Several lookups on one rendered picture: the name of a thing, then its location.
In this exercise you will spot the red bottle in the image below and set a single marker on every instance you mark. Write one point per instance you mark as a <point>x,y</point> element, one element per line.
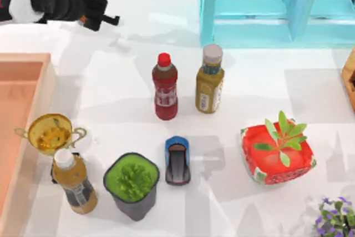
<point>165,92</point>

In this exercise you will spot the olive bottle with grey cap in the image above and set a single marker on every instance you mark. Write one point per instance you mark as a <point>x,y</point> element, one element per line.
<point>209,87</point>

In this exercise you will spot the shallow salmon box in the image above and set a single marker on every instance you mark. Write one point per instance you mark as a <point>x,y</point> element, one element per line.
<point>16,109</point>

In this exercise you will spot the gold trophy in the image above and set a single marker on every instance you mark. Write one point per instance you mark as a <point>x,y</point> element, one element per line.
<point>50,134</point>

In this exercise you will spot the light blue rack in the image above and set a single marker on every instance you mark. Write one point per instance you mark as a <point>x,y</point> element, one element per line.
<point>249,4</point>

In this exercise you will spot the blue and black stapler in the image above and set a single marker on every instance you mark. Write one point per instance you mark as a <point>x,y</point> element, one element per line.
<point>177,162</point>

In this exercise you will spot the green plant in grey pot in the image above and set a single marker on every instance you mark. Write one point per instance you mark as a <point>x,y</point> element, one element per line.
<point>133,178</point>

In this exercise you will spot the amber bottle with white cap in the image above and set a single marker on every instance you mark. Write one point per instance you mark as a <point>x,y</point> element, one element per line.
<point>75,181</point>

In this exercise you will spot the green plant in red pot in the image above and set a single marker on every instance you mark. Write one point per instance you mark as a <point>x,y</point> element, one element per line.
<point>277,153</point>

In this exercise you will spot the wooden furniture piece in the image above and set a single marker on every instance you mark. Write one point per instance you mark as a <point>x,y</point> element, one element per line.
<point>349,76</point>

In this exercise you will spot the purple flower plant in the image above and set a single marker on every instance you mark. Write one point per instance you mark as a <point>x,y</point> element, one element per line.
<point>335,217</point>

